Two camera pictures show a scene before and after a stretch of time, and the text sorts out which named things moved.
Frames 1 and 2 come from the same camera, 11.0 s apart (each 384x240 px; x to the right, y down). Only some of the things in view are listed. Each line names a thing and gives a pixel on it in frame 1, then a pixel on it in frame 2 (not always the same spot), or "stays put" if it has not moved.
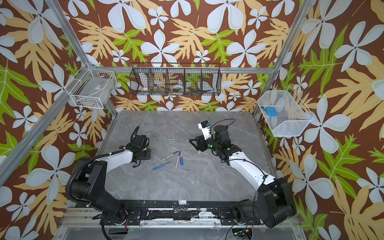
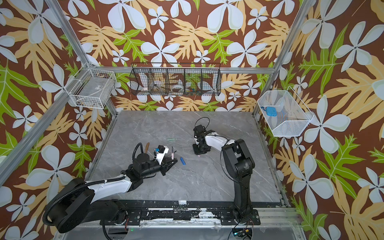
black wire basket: (173, 79) stays put
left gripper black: (149, 153) → (166, 167)
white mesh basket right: (286, 114) stays put
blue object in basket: (270, 111) stays put
